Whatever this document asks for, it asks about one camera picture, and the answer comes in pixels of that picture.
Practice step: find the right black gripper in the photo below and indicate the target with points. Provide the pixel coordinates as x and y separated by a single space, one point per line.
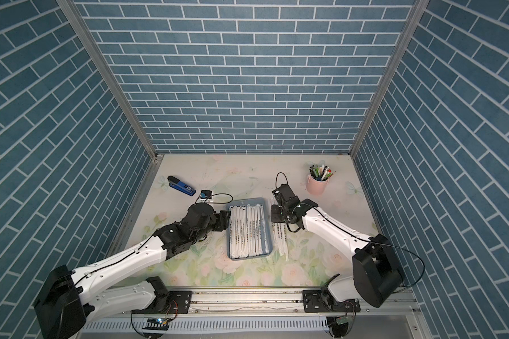
274 207

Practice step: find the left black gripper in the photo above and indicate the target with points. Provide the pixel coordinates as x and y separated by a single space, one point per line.
220 220

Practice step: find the straw being gripped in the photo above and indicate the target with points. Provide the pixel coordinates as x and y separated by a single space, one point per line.
241 236

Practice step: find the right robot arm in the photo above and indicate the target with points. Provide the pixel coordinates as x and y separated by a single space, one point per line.
376 270

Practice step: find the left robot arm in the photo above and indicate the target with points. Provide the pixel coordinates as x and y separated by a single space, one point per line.
69 299

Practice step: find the blue storage tray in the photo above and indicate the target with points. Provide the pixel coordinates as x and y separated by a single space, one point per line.
266 226

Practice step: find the right wrapped straw pile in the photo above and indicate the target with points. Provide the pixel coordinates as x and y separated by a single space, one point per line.
280 237

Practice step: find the pink pen cup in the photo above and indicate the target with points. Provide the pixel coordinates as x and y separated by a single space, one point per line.
316 187

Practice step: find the pens in cup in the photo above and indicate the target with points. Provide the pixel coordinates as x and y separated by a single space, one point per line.
320 173

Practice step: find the blue stapler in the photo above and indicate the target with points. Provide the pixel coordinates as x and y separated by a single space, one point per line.
181 186

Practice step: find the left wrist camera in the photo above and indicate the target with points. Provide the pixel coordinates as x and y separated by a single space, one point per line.
206 194

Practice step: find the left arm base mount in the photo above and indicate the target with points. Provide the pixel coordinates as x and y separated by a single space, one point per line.
175 302

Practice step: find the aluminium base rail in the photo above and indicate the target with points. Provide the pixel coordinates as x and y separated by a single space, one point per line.
261 301

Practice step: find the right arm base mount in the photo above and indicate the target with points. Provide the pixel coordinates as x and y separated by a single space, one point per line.
319 300

